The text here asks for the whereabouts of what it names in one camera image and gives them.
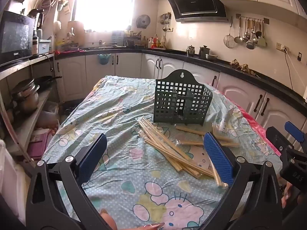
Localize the red cloth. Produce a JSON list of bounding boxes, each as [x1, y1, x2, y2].
[[54, 49, 86, 54]]

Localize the black microwave oven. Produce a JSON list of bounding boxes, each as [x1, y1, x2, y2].
[[0, 10, 36, 66]]

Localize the metal utensil rail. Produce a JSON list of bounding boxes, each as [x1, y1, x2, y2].
[[236, 14, 269, 25]]

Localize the kitchen window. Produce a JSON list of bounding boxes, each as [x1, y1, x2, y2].
[[74, 0, 135, 33]]

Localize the person's right hand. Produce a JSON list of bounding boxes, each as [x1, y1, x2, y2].
[[281, 183, 301, 209]]

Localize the spice rack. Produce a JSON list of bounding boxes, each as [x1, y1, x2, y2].
[[125, 30, 142, 49]]

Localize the stacked steel pots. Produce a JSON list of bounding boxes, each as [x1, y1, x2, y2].
[[11, 79, 40, 114]]

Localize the small hanging utensil set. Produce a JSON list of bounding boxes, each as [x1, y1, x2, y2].
[[160, 12, 172, 31]]

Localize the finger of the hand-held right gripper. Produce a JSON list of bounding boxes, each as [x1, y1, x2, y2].
[[284, 122, 307, 152], [266, 126, 294, 159]]

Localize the hanging steel spoons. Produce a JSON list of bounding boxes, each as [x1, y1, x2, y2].
[[242, 19, 262, 50]]

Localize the pink lettered blanket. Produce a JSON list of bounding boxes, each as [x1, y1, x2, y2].
[[216, 86, 281, 156]]

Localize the black range hood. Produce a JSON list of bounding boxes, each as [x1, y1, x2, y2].
[[163, 0, 228, 23]]

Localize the metal shelf rack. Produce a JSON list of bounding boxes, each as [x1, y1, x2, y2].
[[0, 53, 59, 168]]

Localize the teal hanging bin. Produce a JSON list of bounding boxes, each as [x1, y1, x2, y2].
[[97, 54, 112, 66]]

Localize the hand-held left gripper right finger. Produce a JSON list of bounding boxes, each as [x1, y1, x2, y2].
[[199, 132, 283, 230]]

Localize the condiment bottles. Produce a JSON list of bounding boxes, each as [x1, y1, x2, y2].
[[147, 35, 166, 49]]

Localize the black power cable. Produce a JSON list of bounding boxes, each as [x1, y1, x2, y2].
[[284, 49, 295, 91]]

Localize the dried brown roots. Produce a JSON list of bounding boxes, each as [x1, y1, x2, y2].
[[230, 59, 256, 75]]

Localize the small grey wall fan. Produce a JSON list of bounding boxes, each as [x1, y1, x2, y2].
[[136, 14, 151, 29]]

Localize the steel kettle with black lid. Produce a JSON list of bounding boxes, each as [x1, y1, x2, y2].
[[199, 45, 211, 59]]

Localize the bunch of wooden chopsticks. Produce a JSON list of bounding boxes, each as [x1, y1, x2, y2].
[[137, 117, 240, 188]]

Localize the black kitchen countertop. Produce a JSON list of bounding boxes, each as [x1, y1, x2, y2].
[[55, 48, 307, 115]]

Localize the steel ladle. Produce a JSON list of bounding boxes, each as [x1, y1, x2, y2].
[[234, 18, 243, 44]]

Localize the green plastic cutlery holder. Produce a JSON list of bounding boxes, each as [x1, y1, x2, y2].
[[153, 69, 213, 126]]

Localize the cartoon cat printed tablecloth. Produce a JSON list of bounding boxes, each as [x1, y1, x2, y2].
[[42, 75, 282, 230]]

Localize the white lower cabinets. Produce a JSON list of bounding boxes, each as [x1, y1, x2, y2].
[[55, 53, 307, 154]]

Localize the blue plastic box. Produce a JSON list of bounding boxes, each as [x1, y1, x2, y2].
[[38, 39, 51, 55]]

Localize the pink box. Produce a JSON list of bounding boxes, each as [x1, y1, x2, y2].
[[26, 129, 50, 160]]

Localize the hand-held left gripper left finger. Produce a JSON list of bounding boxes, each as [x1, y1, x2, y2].
[[25, 132, 113, 230]]

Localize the pale green spatula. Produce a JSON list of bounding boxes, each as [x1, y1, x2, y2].
[[258, 21, 267, 48]]

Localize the black frying pan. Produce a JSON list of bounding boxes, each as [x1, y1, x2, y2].
[[36, 75, 63, 88]]

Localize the mesh strainer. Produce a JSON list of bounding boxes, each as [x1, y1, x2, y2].
[[224, 17, 235, 48]]

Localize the person's left hand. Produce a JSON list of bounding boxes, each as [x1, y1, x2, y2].
[[99, 208, 166, 230]]

